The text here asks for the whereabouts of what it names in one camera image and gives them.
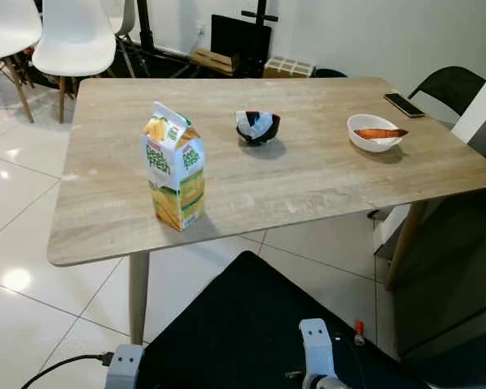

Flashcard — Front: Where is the Peel Fresh juice carton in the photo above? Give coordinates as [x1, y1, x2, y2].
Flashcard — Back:
[142, 101, 206, 232]

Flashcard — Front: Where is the white oval bowl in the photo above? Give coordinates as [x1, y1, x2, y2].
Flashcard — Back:
[347, 113, 406, 154]

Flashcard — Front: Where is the orange sweet potato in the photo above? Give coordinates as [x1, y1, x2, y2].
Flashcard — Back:
[354, 128, 410, 139]

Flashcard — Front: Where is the black stand pole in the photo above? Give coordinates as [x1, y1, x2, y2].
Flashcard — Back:
[136, 0, 155, 51]

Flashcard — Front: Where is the brown wooden box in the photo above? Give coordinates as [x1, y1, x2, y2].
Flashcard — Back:
[190, 49, 236, 75]

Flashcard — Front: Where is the small black bowl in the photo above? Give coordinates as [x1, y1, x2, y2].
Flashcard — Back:
[235, 111, 282, 147]

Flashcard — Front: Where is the white blue snack packet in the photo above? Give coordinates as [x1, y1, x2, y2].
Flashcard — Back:
[237, 112, 276, 140]

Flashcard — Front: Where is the black flat monitor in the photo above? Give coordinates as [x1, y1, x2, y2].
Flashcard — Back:
[211, 14, 272, 66]

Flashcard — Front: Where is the black floor mat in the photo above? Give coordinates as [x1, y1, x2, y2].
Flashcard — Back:
[138, 251, 430, 389]

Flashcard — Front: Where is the light wooden dining table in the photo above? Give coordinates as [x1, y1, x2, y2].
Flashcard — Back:
[47, 77, 486, 345]

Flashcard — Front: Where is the cardboard box with white grid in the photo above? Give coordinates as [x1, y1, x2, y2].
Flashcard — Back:
[263, 57, 315, 79]

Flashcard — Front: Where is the dark blue round bin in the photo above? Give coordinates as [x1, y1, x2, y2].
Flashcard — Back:
[312, 68, 349, 79]

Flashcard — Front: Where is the black smartphone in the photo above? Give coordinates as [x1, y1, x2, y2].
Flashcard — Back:
[384, 92, 426, 119]

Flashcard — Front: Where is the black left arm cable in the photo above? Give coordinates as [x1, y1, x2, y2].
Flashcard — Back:
[20, 353, 110, 389]

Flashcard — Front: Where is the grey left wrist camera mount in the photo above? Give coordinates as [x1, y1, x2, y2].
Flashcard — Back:
[105, 344, 145, 389]

